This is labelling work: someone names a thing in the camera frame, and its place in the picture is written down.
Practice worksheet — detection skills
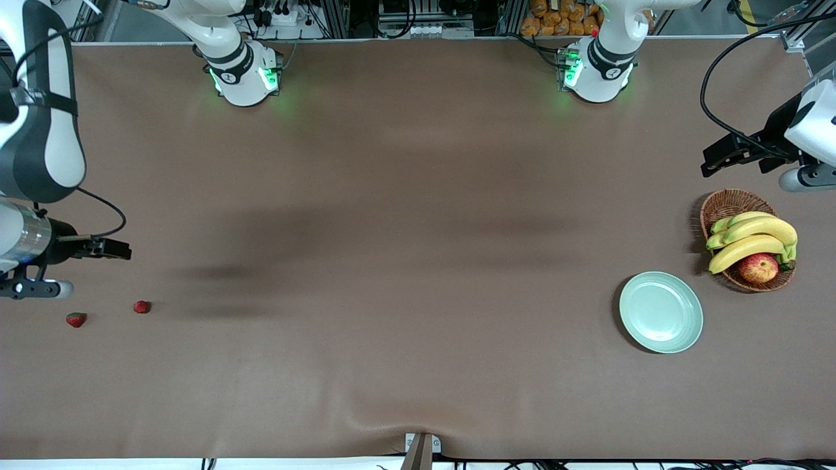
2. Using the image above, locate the table cover mat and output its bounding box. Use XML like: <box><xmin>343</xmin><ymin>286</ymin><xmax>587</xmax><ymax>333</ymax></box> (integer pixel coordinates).
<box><xmin>0</xmin><ymin>37</ymin><xmax>836</xmax><ymax>461</ymax></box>

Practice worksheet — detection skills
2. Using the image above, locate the pile of bread buns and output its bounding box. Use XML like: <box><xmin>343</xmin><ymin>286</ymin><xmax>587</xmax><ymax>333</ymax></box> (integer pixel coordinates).
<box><xmin>521</xmin><ymin>0</ymin><xmax>605</xmax><ymax>37</ymax></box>

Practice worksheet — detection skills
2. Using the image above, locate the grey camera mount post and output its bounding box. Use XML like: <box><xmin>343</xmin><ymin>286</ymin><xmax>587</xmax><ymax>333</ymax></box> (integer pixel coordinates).
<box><xmin>405</xmin><ymin>433</ymin><xmax>442</xmax><ymax>470</ymax></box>

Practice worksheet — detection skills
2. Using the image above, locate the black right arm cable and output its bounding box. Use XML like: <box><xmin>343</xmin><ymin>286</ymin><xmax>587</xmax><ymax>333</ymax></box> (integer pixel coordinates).
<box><xmin>12</xmin><ymin>14</ymin><xmax>127</xmax><ymax>239</ymax></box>

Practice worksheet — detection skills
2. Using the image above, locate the large yellow banana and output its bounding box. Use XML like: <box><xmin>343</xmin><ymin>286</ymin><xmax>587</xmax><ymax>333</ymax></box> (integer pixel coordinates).
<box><xmin>707</xmin><ymin>216</ymin><xmax>799</xmax><ymax>262</ymax></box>

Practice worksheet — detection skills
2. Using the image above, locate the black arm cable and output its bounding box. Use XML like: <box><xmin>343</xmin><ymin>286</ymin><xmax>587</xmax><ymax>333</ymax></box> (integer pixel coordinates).
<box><xmin>12</xmin><ymin>14</ymin><xmax>127</xmax><ymax>239</ymax></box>
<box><xmin>700</xmin><ymin>8</ymin><xmax>836</xmax><ymax>157</ymax></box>

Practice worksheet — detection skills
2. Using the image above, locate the woven wicker fruit basket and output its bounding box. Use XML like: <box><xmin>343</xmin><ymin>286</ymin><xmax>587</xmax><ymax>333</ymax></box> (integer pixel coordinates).
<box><xmin>700</xmin><ymin>189</ymin><xmax>796</xmax><ymax>292</ymax></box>

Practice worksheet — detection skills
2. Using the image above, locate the white terminal strip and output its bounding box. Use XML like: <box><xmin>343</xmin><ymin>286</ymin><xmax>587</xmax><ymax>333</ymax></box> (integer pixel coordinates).
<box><xmin>378</xmin><ymin>23</ymin><xmax>475</xmax><ymax>39</ymax></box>

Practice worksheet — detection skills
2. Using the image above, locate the red yellow apple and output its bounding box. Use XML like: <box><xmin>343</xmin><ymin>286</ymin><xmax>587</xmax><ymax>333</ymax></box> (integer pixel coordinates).
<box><xmin>738</xmin><ymin>253</ymin><xmax>780</xmax><ymax>284</ymax></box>

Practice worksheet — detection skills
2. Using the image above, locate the white power strip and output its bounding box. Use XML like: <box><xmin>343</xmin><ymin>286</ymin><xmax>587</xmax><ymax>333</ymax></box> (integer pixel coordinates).
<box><xmin>260</xmin><ymin>8</ymin><xmax>301</xmax><ymax>28</ymax></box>

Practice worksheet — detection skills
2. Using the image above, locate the pale green round plate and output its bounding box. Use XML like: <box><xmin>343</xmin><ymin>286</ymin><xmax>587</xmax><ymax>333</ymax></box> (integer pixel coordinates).
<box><xmin>619</xmin><ymin>271</ymin><xmax>705</xmax><ymax>355</ymax></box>

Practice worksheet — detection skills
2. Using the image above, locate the aluminium frame profile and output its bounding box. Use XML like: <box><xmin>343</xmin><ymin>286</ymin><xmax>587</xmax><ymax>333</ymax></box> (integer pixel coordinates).
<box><xmin>780</xmin><ymin>29</ymin><xmax>836</xmax><ymax>72</ymax></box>
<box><xmin>69</xmin><ymin>0</ymin><xmax>100</xmax><ymax>44</ymax></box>
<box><xmin>498</xmin><ymin>0</ymin><xmax>523</xmax><ymax>37</ymax></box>
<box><xmin>320</xmin><ymin>0</ymin><xmax>350</xmax><ymax>40</ymax></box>

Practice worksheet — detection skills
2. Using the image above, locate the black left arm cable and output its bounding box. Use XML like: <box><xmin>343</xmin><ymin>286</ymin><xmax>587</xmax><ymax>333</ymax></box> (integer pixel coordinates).
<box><xmin>700</xmin><ymin>8</ymin><xmax>836</xmax><ymax>157</ymax></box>

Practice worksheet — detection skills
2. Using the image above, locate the small greenish yellow banana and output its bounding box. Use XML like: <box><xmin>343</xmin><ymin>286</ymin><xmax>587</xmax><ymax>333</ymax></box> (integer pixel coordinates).
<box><xmin>711</xmin><ymin>211</ymin><xmax>775</xmax><ymax>234</ymax></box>

